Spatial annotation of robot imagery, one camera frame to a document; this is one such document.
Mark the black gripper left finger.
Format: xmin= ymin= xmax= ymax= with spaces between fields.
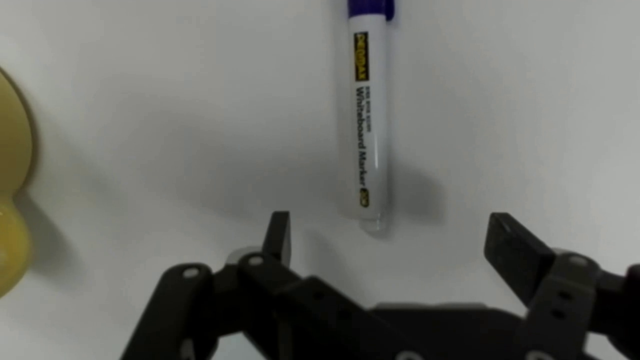
xmin=118 ymin=209 xmax=428 ymax=360

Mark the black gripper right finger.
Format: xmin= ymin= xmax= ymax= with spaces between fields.
xmin=483 ymin=212 xmax=640 ymax=360

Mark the yellow cup with black rim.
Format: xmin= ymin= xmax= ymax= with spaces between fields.
xmin=0 ymin=65 xmax=41 ymax=300

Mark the white marker with blue cap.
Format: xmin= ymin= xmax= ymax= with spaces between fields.
xmin=344 ymin=0 xmax=398 ymax=236

